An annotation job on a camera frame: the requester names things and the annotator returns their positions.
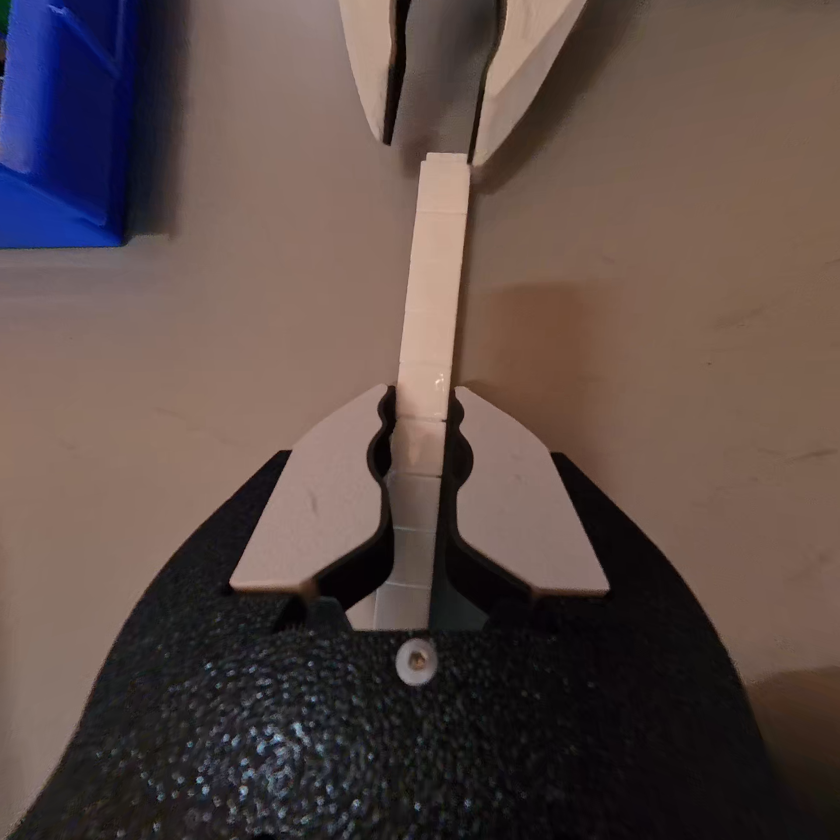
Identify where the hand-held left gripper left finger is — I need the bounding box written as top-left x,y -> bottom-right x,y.
228,384 -> 399,614

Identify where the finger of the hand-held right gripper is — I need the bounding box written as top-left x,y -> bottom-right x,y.
468,0 -> 589,167
339,0 -> 413,147

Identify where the white segmented block bar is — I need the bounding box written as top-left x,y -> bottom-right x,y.
344,151 -> 472,632

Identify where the blue storage bin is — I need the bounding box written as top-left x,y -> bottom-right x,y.
0,0 -> 140,249

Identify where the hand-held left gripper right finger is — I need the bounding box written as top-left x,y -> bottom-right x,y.
434,385 -> 612,619

